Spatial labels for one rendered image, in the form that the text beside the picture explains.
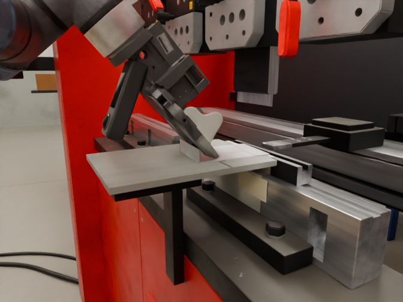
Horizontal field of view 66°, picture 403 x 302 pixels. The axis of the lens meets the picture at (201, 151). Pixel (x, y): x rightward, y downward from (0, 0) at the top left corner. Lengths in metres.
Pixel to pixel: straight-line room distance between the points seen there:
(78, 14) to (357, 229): 0.42
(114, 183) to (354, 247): 0.30
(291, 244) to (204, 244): 0.13
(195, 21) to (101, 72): 0.71
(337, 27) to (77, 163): 1.14
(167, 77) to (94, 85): 0.89
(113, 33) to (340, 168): 0.54
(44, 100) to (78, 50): 6.23
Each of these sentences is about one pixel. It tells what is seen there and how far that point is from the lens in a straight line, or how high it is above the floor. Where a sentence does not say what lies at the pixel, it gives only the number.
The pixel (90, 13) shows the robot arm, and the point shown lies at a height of 1.20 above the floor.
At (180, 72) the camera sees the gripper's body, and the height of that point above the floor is 1.13.
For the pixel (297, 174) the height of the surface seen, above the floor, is 0.99.
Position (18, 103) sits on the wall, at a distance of 7.59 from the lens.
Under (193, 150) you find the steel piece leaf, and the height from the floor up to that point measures 1.02.
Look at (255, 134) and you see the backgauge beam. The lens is 0.95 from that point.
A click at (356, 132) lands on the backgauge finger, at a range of 0.68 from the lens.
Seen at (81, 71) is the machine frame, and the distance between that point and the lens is 1.32.
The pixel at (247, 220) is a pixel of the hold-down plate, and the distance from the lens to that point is 0.52.
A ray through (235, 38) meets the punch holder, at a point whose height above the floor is 1.19.
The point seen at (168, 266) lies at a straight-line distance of 0.60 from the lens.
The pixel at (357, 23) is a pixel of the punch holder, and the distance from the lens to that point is 0.38.
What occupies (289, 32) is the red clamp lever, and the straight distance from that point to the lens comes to 0.40.
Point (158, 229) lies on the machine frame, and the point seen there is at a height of 0.82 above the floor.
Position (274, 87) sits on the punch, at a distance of 0.54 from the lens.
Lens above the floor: 1.14
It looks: 14 degrees down
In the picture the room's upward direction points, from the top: straight up
